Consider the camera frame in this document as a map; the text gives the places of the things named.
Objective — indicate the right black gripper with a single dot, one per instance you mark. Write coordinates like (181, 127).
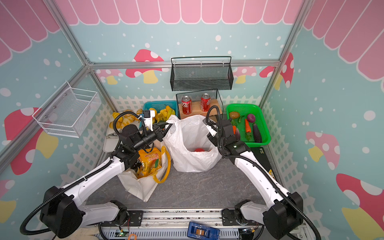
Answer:
(219, 128)

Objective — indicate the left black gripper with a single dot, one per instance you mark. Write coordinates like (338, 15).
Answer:
(158, 130)

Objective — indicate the orange yellow snack bag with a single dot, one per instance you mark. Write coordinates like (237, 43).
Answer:
(151, 162)

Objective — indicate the white plastic grocery bag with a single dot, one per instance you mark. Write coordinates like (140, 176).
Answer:
(183, 138)

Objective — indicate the cream canvas tote bag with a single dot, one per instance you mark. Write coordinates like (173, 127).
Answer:
(144, 187)

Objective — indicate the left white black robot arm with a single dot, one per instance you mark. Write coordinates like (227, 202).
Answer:
(63, 210)

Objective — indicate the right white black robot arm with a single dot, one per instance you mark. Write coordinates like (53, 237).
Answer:
(283, 211)

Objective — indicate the orange carrot toy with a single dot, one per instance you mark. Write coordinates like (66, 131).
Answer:
(248, 126)

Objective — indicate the brown potato toy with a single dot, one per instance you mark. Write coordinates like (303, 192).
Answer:
(234, 115)

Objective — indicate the green plastic vegetable basket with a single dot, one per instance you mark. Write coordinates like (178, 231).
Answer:
(244, 110)

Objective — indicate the dark eggplant toy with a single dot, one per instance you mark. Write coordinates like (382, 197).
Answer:
(257, 134)

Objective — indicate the purple onion toy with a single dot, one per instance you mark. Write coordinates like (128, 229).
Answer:
(251, 118)

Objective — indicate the black flat box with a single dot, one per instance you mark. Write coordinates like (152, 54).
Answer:
(262, 157)

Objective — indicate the teal plastic fruit basket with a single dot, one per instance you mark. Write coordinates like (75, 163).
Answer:
(160, 111)

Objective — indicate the right red soda can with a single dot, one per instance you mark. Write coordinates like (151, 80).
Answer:
(205, 102)

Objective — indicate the red soda can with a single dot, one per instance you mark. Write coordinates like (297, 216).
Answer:
(205, 102)
(186, 105)

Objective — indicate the left red soda can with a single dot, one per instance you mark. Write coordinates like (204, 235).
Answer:
(186, 105)

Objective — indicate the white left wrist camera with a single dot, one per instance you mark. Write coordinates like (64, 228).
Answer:
(148, 116)

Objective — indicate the black wire wooden shelf rack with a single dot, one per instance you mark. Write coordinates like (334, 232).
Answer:
(196, 96)

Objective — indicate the black wire wall basket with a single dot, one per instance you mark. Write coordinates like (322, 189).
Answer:
(201, 73)

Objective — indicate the white wire wall basket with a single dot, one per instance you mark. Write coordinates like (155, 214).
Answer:
(68, 112)

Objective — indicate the blue device on rail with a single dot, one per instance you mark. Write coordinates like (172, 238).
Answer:
(201, 232)

